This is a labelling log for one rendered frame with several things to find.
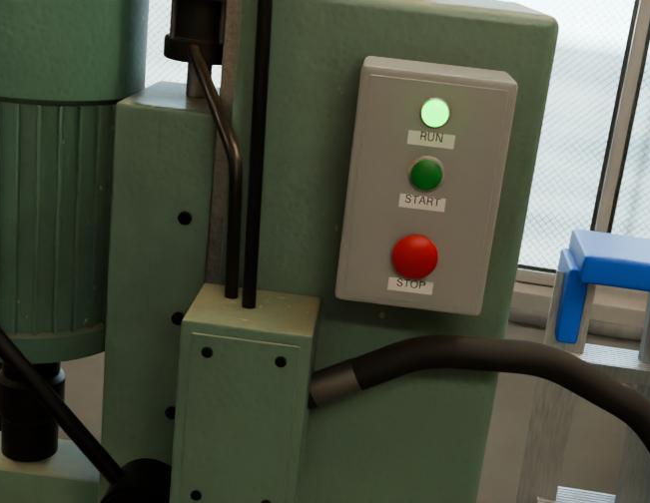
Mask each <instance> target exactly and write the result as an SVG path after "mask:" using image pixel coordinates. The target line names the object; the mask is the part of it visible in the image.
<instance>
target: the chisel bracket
mask: <svg viewBox="0 0 650 503"><path fill-rule="evenodd" d="M99 475H100V472H99V471H98V470H97V469H96V468H95V466H94V465H93V464H92V463H91V462H90V461H89V459H88V458H87V457H86V456H85V455H84V454H83V453H82V451H81V450H80V449H79V448H78V447H77V446H76V444H75V443H74V442H73V441H71V440H63V439H58V450H57V452H56V453H55V454H54V455H52V456H51V457H49V458H47V459H44V460H40V461H34V462H20V461H15V460H11V459H9V458H7V457H5V456H4V455H3V454H2V452H1V431H0V503H98V498H99Z"/></svg>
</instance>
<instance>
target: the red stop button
mask: <svg viewBox="0 0 650 503"><path fill-rule="evenodd" d="M437 260H438V254H437V249H436V246H435V244H434V243H433V241H432V240H430V239H429V238H427V237H426V236H423V235H418V234H413V235H408V236H405V237H403V238H401V239H400V240H399V241H398V242H397V243H396V244H395V246H394V248H393V251H392V262H393V265H394V267H395V268H396V270H397V271H398V272H399V273H400V274H401V275H403V276H405V277H408V278H422V277H425V276H427V275H429V274H430V273H431V272H432V271H433V270H434V269H435V267H436V264H437Z"/></svg>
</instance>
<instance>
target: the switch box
mask: <svg viewBox="0 0 650 503"><path fill-rule="evenodd" d="M517 90H518V86H517V83H516V82H515V81H514V80H513V79H512V78H511V76H510V75H509V74H508V73H506V72H504V71H495V70H487V69H478V68H469V67H461V66H452V65H444V64H435V63H427V62H418V61H409V60H401V59H392V58H384V57H375V56H368V57H366V58H365V59H364V61H363V64H362V67H361V71H360V80H359V88H358V97H357V105H356V114H355V122H354V131H353V139H352V148H351V156H350V165H349V173H348V182H347V190H346V199H345V207H344V216H343V224H342V233H341V241H340V250H339V258H338V267H337V275H336V284H335V292H334V293H335V296H336V297H338V298H340V299H347V300H355V301H363V302H371V303H379V304H387V305H395V306H403V307H410V308H418V309H426V310H434V311H442V312H450V313H458V314H466V315H479V314H480V312H481V307H482V301H483V295H484V289H485V283H486V277H487V271H488V265H489V259H490V253H491V247H492V241H493V235H494V229H495V223H496V217H497V211H498V204H499V198H500V192H501V186H502V180H503V174H504V168H505V162H506V156H507V150H508V144H509V138H510V132H511V126H512V120H513V114H514V108H515V102H516V96H517ZM431 97H439V98H442V99H444V100H445V101H446V102H447V103H448V105H449V107H450V111H451V115H450V119H449V121H448V122H447V124H445V125H444V126H443V127H441V128H438V129H432V128H429V127H427V126H426V125H425V124H424V123H423V122H422V121H421V119H420V117H419V109H420V106H421V104H422V103H423V102H424V101H425V100H426V99H428V98H431ZM408 130H412V131H421V132H429V133H437V134H445V135H453V136H455V141H454V147H453V149H445V148H437V147H429V146H420V145H412V144H408V143H407V137H408ZM421 156H432V157H435V158H437V159H438V160H440V161H441V163H442V164H443V167H444V171H445V177H444V181H443V183H442V185H441V186H440V187H439V188H438V189H437V190H435V191H433V192H429V193H424V192H420V191H418V190H416V189H415V188H414V187H413V186H412V185H411V184H410V182H409V180H408V175H407V173H408V168H409V166H410V164H411V163H412V162H413V161H414V160H415V159H417V158H419V157H421ZM400 194H408V195H416V196H424V197H432V198H440V199H446V201H445V208H444V212H436V211H428V210H420V209H411V208H403V207H399V206H398V204H399V197H400ZM413 234H418V235H423V236H426V237H427V238H429V239H430V240H432V241H433V243H434V244H435V246H436V249H437V254H438V260H437V264H436V267H435V269H434V270H433V271H432V272H431V273H430V274H429V275H427V276H425V277H422V278H408V277H405V276H403V275H401V274H400V273H399V272H398V271H397V270H396V268H395V267H394V265H393V262H392V251H393V248H394V246H395V244H396V243H397V242H398V241H399V240H400V239H401V238H403V237H405V236H408V235H413ZM390 277H397V278H405V279H413V280H421V281H429V282H433V288H432V295H430V294H422V293H414V292H406V291H398V290H390V289H387V286H388V279H389V278H390Z"/></svg>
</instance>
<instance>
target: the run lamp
mask: <svg viewBox="0 0 650 503"><path fill-rule="evenodd" d="M450 115H451V111H450V107H449V105H448V103H447V102H446V101H445V100H444V99H442V98H439V97H431V98H428V99H426V100H425V101H424V102H423V103H422V104H421V106H420V109H419V117H420V119H421V121H422V122H423V123H424V124H425V125H426V126H427V127H429V128H432V129H438V128H441V127H443V126H444V125H445V124H447V122H448V121H449V119H450Z"/></svg>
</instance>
